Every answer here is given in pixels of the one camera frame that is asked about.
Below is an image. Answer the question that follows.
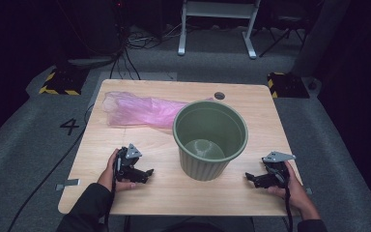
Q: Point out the grey curtain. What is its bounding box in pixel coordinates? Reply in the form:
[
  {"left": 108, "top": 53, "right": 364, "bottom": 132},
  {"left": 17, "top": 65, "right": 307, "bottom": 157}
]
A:
[{"left": 290, "top": 0, "right": 353, "bottom": 78}]

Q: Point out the person's left hand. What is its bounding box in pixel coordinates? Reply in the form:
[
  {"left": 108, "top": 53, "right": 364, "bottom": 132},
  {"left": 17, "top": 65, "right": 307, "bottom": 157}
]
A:
[{"left": 97, "top": 148, "right": 137, "bottom": 193}]

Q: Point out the right hand-held gripper cable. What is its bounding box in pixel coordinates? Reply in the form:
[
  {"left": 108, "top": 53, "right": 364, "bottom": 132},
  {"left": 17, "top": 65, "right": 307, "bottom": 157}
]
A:
[{"left": 283, "top": 186, "right": 295, "bottom": 232}]

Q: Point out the green ribbed bin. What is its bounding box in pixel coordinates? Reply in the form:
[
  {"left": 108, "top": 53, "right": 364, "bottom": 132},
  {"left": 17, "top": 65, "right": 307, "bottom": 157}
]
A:
[{"left": 172, "top": 100, "right": 249, "bottom": 183}]

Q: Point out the pink plastic bag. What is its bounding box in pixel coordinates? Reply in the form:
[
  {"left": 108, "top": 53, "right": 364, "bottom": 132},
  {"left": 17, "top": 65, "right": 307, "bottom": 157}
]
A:
[{"left": 101, "top": 91, "right": 214, "bottom": 131}]

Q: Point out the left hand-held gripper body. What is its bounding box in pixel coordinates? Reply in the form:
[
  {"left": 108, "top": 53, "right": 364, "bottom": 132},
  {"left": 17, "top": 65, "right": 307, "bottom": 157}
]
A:
[{"left": 114, "top": 143, "right": 143, "bottom": 184}]

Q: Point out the person's right hand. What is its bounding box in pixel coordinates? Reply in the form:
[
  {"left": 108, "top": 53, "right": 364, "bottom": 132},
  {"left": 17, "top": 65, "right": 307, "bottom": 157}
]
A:
[{"left": 267, "top": 160, "right": 318, "bottom": 212}]

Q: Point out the white metal stand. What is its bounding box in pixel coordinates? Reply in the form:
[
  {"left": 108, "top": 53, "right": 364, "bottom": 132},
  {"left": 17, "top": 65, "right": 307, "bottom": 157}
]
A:
[{"left": 177, "top": 0, "right": 262, "bottom": 60}]

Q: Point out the grey tape strip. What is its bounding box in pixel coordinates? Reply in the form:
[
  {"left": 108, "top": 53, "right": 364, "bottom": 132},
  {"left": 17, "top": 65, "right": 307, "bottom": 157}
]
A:
[{"left": 55, "top": 178, "right": 82, "bottom": 191}]

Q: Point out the black yellow striped base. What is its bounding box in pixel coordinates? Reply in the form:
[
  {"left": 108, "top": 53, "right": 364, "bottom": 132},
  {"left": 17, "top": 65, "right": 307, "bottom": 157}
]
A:
[
  {"left": 267, "top": 72, "right": 311, "bottom": 100},
  {"left": 38, "top": 67, "right": 90, "bottom": 97}
]

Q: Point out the black tripod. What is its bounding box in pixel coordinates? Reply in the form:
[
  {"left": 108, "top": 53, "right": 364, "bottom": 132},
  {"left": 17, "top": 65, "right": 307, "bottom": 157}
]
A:
[{"left": 258, "top": 14, "right": 307, "bottom": 59}]

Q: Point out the long black floor cable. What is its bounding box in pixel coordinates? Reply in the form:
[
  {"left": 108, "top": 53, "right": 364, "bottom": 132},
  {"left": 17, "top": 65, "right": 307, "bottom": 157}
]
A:
[{"left": 7, "top": 103, "right": 95, "bottom": 232}]

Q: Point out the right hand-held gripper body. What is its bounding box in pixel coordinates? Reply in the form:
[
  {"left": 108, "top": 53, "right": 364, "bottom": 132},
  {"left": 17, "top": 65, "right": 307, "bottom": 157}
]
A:
[{"left": 261, "top": 151, "right": 297, "bottom": 189}]

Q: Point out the bundle of floor cables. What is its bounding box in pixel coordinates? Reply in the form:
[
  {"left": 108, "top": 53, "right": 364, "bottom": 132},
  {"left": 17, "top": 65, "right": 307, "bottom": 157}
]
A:
[{"left": 108, "top": 23, "right": 183, "bottom": 81}]

